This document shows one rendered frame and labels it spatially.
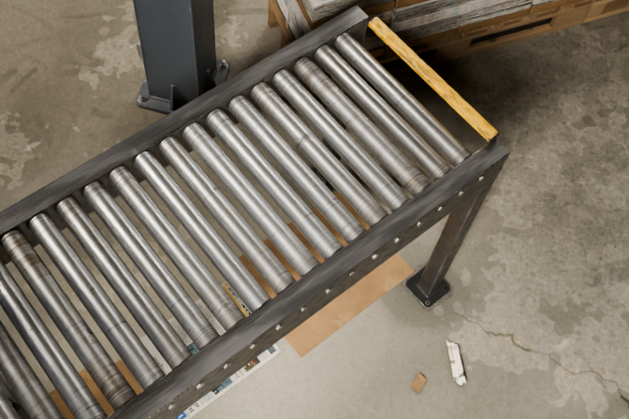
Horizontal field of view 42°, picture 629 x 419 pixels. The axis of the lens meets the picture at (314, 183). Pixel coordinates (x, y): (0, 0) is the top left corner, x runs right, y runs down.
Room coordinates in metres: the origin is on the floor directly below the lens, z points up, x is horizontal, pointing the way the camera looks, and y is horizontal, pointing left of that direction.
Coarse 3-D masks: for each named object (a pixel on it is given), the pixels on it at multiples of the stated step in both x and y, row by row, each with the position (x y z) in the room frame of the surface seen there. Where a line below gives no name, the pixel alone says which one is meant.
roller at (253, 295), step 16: (144, 160) 0.91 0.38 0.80; (144, 176) 0.87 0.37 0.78; (160, 176) 0.87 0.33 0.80; (160, 192) 0.84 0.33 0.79; (176, 192) 0.84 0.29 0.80; (176, 208) 0.80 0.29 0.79; (192, 208) 0.81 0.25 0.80; (192, 224) 0.77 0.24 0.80; (208, 224) 0.77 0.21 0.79; (208, 240) 0.73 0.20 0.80; (224, 240) 0.75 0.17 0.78; (208, 256) 0.71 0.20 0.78; (224, 256) 0.70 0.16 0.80; (224, 272) 0.67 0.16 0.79; (240, 272) 0.67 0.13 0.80; (240, 288) 0.64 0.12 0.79; (256, 288) 0.64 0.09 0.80; (256, 304) 0.61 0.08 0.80
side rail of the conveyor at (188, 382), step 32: (480, 160) 1.03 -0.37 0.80; (448, 192) 0.94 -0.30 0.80; (384, 224) 0.83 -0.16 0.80; (416, 224) 0.85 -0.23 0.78; (352, 256) 0.75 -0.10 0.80; (384, 256) 0.79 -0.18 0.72; (288, 288) 0.65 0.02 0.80; (320, 288) 0.66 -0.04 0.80; (256, 320) 0.58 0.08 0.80; (288, 320) 0.60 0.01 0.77; (224, 352) 0.50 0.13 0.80; (256, 352) 0.54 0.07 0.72; (160, 384) 0.42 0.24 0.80; (192, 384) 0.43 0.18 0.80; (128, 416) 0.35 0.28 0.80; (160, 416) 0.37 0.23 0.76
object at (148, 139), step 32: (320, 32) 1.34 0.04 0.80; (352, 32) 1.37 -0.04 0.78; (256, 64) 1.21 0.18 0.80; (288, 64) 1.23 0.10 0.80; (224, 96) 1.11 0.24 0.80; (160, 128) 0.99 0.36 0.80; (96, 160) 0.89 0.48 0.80; (128, 160) 0.90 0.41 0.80; (160, 160) 0.96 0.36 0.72; (64, 192) 0.80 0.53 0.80; (0, 224) 0.70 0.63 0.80; (64, 224) 0.77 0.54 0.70; (0, 256) 0.66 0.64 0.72
